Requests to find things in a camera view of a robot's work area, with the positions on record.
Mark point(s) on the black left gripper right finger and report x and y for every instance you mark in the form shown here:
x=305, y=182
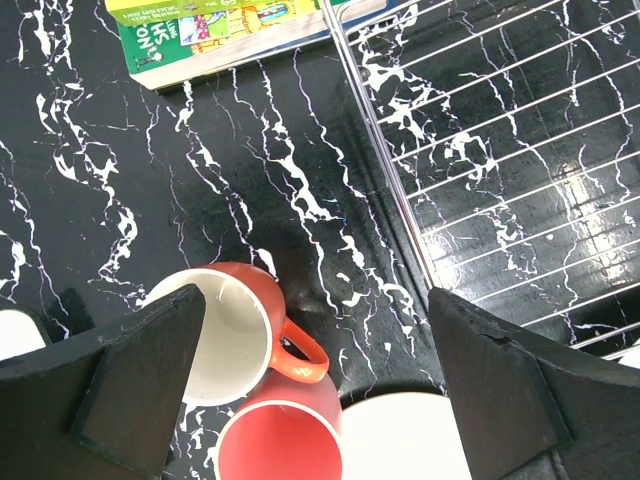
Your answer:
x=527, y=407

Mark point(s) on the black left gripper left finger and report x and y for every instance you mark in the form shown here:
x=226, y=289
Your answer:
x=102, y=404

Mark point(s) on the white scalloped plate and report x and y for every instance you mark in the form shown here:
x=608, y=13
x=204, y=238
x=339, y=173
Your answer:
x=629, y=356

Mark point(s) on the cream pink leaf plate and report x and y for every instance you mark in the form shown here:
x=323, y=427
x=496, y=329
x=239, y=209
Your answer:
x=401, y=436

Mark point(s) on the wire dish rack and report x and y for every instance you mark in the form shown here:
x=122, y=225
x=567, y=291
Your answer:
x=508, y=132

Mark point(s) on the white board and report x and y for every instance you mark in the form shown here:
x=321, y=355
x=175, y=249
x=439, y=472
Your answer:
x=22, y=331

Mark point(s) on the orange mug white inside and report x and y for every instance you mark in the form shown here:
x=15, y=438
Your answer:
x=245, y=332

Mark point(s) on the pink plastic cup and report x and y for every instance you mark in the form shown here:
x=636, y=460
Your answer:
x=284, y=430

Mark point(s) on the green children's book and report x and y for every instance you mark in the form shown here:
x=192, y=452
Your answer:
x=168, y=42

